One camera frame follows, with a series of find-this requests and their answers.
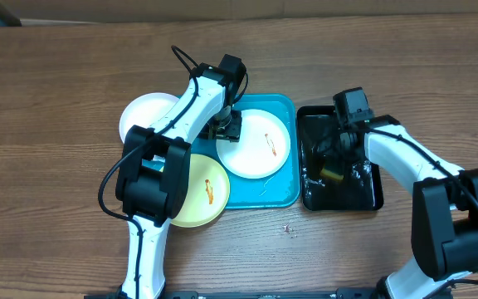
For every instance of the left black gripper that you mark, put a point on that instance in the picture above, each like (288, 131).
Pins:
(233, 134)

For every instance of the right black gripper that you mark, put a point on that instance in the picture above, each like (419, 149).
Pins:
(331, 151)

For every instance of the green yellow sponge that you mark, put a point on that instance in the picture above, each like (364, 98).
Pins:
(332, 173)

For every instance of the white plate with sauce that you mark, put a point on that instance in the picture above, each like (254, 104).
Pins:
(263, 147)

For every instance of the yellow plate with sauce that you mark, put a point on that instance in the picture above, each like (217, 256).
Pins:
(208, 193)

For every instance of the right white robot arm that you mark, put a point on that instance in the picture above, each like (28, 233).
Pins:
(444, 236)

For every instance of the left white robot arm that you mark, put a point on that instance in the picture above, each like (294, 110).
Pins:
(153, 177)

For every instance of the black plastic tray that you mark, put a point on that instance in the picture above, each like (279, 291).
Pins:
(361, 189)

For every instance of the teal plastic tray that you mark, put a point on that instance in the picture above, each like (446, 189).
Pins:
(277, 190)

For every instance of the clean white plate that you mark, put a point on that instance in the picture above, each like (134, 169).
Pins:
(145, 110)

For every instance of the small debris on table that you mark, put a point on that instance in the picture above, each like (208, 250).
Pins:
(289, 230)

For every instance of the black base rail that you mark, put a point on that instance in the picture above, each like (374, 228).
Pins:
(340, 293)

